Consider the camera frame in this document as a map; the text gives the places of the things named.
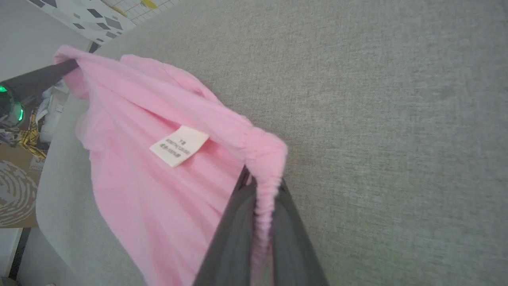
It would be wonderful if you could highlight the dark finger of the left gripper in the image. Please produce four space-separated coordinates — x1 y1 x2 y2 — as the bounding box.
0 59 80 104

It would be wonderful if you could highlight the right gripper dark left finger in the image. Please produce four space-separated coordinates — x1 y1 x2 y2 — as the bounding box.
193 166 258 286

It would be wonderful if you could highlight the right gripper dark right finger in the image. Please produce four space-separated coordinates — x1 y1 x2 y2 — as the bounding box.
271 180 330 286

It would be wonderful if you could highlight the pink garment with white label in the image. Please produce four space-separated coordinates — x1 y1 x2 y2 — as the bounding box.
54 44 288 286

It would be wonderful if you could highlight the left black cylinder with light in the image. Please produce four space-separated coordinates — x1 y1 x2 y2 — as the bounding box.
0 85 25 128

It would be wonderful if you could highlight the yellow plaid cloth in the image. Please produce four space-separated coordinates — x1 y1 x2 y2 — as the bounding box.
19 109 49 160

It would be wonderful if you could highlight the white panel with grey squares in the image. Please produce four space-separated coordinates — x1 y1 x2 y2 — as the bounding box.
26 0 137 44

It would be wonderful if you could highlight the brown cardboard with swirl print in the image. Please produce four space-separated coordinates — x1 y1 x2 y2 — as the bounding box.
0 141 46 229

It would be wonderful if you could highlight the lemon print partition screen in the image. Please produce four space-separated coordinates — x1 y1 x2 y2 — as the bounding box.
101 0 181 25

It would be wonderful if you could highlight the grey fabric sofa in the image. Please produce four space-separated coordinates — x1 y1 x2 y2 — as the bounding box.
16 0 508 286

